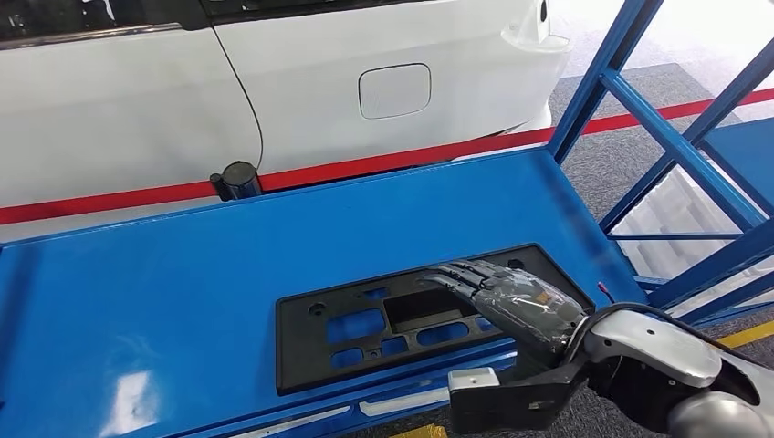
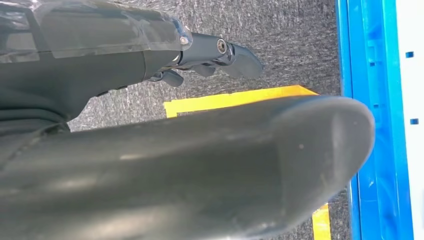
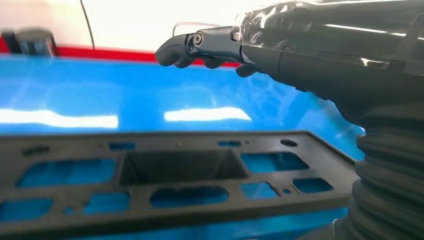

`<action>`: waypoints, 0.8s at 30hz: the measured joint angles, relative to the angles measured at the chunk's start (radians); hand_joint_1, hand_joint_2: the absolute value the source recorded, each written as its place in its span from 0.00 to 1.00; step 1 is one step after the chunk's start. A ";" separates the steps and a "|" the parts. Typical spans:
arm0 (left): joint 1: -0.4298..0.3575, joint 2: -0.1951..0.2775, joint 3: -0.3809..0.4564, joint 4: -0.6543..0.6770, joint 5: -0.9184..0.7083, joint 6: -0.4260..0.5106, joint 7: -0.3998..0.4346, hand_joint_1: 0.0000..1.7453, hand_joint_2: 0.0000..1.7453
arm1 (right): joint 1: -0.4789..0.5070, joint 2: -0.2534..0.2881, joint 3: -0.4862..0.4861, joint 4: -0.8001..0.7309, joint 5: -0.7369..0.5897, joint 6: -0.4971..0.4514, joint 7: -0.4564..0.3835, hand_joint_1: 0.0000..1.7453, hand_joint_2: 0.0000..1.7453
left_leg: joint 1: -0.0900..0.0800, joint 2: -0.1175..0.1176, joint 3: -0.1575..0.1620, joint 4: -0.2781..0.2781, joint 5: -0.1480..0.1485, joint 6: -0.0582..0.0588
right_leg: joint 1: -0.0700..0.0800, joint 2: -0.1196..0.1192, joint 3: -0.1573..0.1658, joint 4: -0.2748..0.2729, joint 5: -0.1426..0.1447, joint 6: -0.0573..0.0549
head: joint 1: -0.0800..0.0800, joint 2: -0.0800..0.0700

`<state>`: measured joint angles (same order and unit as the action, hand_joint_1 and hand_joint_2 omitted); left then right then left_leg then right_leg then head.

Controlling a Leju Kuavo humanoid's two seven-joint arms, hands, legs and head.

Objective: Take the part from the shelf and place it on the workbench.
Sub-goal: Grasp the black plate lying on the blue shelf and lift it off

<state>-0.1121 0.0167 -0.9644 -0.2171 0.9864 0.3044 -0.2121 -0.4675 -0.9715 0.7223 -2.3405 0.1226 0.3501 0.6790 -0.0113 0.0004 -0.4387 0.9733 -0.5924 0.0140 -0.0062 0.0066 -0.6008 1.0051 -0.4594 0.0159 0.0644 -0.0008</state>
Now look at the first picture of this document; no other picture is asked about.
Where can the white car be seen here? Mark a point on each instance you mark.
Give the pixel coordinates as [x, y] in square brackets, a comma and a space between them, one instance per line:
[121, 109]

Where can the black stanchion post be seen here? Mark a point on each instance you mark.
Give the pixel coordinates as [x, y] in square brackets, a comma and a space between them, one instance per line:
[240, 180]

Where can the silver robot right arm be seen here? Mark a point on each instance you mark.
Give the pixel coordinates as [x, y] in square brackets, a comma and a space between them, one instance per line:
[653, 344]

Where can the black right camera mount bracket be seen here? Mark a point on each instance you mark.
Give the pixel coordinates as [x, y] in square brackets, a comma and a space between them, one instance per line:
[514, 405]

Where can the blue metal shelf rack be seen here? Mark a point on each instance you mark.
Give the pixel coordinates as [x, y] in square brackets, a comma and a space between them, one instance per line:
[181, 290]
[747, 151]

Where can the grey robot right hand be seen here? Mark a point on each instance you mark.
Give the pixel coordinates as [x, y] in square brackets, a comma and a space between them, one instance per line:
[526, 308]

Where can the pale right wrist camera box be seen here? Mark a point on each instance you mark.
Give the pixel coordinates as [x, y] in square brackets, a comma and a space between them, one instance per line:
[474, 379]

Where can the black plastic licence plate bracket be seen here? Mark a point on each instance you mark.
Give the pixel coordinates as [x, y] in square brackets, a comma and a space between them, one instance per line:
[296, 369]

